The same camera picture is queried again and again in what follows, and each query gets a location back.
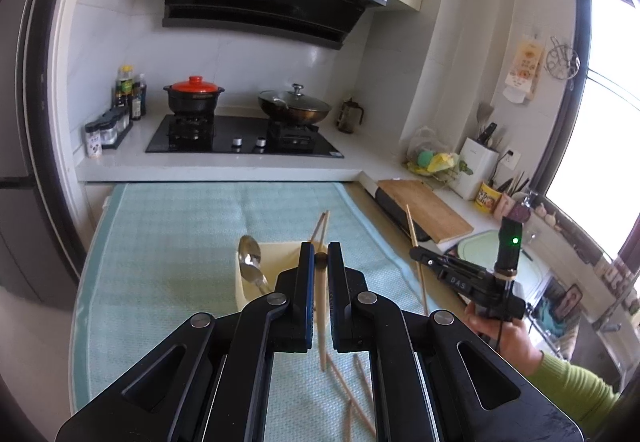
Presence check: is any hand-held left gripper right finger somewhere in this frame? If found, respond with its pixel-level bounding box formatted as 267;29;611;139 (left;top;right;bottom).
328;242;585;442

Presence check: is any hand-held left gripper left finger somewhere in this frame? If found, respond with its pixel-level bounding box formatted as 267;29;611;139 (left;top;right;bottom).
55;242;317;442

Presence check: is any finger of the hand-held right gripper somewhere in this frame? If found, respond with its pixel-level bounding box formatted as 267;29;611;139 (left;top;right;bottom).
409;245;453;279

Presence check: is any cream ribbed utensil holder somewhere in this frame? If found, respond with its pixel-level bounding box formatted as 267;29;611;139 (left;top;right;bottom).
234;242;333;323

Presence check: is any person's right forearm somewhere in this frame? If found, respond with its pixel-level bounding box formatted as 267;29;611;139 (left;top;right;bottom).
525;351;623;438

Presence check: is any person's right hand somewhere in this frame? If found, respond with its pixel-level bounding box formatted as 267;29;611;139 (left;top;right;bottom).
462;301;544;376

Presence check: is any wooden cutting board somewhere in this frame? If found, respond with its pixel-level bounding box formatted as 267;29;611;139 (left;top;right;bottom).
377;179;475;244

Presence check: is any light green board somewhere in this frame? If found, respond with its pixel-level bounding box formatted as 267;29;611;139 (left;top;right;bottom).
452;229;501;268

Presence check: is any yellow canister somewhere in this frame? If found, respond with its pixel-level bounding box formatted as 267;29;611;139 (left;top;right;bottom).
475;180;502;214

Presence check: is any white knife block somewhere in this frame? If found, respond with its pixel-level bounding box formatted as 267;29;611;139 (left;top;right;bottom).
459;137;500;201

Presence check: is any clear plastic bag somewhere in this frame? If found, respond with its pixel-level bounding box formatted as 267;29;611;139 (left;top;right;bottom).
405;126;458;173

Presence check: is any teal woven table mat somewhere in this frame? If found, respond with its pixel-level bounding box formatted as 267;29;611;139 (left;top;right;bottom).
70;182;441;442

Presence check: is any grey spatula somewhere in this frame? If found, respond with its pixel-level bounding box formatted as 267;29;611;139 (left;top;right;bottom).
475;103;495;135

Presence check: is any glass french press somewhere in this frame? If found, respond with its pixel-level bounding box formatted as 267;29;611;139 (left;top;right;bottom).
336;98;366;134

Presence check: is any black gas stove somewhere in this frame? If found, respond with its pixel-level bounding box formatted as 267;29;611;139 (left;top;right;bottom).
145;114;346;159

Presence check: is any wok with glass lid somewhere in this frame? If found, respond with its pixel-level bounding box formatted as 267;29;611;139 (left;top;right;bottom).
257;83;333;125

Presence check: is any window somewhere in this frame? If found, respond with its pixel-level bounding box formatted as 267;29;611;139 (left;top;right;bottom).
545;0;640;263

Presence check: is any hanging printed paper pack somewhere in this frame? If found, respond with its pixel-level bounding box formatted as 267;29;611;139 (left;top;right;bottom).
502;34;545;104

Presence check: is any black clay pot red lid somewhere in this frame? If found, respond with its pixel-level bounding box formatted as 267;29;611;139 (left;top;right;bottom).
162;76;226;115

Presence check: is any row of seasoning bottles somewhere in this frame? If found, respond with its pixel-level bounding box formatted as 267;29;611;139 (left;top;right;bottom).
97;107;133;150

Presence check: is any dark sauce bottle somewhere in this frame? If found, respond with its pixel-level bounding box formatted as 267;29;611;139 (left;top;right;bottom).
130;74;147;121

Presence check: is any white labelled spice jar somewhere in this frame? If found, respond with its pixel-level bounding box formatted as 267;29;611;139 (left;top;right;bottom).
84;122;103;159

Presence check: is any yellow cap sauce bottle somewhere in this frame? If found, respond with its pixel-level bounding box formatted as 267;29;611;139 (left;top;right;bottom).
115;65;135;110

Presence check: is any grey refrigerator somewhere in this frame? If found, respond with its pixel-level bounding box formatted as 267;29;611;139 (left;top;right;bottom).
0;0;56;308

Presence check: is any hanging wire trivet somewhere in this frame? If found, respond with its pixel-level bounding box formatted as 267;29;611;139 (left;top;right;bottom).
545;36;581;80

